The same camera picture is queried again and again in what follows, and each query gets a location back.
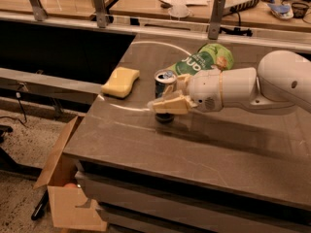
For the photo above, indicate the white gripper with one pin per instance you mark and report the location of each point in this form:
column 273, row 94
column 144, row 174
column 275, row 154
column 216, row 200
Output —
column 204, row 89

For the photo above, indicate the red bull can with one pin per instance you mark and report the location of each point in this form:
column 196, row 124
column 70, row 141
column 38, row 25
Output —
column 164, row 78

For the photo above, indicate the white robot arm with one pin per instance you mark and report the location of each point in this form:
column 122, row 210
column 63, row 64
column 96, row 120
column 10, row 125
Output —
column 279, row 84

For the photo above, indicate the yellow sponge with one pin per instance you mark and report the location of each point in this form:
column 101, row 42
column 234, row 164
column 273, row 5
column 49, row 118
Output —
column 120, row 82

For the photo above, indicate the green snack bag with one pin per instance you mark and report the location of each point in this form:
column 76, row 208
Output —
column 208, row 57

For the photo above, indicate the white face mask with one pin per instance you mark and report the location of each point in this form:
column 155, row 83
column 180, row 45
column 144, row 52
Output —
column 179, row 11

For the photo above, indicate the grey drawer front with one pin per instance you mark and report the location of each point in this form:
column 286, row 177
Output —
column 144, row 209

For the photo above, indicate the grey power strip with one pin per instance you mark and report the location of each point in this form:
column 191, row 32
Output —
column 233, row 6

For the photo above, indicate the blue white object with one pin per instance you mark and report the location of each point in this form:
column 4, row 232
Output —
column 281, row 11

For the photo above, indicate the orange ball in box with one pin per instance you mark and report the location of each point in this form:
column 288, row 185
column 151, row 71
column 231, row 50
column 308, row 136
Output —
column 70, row 185

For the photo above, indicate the cardboard box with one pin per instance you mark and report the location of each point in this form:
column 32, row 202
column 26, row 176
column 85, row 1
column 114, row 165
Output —
column 70, row 207

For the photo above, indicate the black mesh cup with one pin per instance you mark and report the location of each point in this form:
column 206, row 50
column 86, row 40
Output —
column 299, row 9

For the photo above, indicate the metal bracket right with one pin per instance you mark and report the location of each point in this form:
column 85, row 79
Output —
column 215, row 19

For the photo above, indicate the metal bracket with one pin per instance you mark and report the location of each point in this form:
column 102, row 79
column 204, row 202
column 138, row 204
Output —
column 39, row 12
column 101, row 14
column 215, row 19

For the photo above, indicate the metal bracket middle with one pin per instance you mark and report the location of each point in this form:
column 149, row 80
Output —
column 101, row 14

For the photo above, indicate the metal bracket left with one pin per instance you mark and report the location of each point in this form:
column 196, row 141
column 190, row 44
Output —
column 39, row 12

